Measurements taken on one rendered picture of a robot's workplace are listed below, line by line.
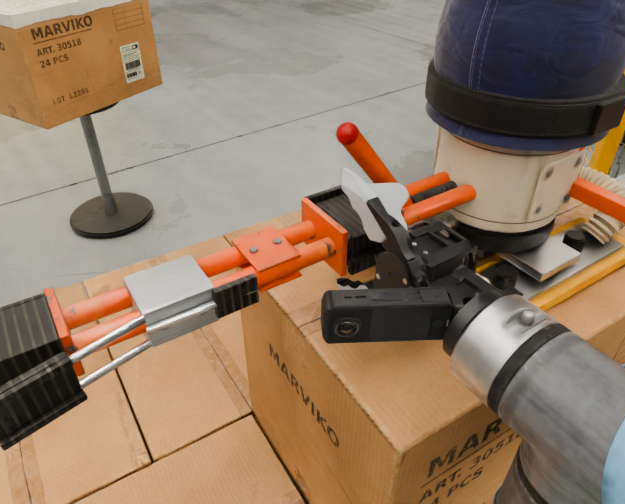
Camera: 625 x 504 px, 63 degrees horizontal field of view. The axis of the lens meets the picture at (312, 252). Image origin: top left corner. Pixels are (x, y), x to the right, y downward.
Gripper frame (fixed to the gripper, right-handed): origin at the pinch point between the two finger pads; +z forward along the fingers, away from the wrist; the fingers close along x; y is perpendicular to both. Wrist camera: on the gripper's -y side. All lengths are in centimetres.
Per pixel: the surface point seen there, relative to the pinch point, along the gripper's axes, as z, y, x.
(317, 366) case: -4.1, -4.7, -16.1
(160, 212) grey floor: 188, 26, -108
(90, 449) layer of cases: 29, -33, -54
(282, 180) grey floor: 184, 96, -108
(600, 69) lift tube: -10.2, 25.0, 16.3
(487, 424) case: -19.7, 9.0, -19.5
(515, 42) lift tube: -4.9, 17.8, 18.7
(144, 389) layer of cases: 36, -20, -54
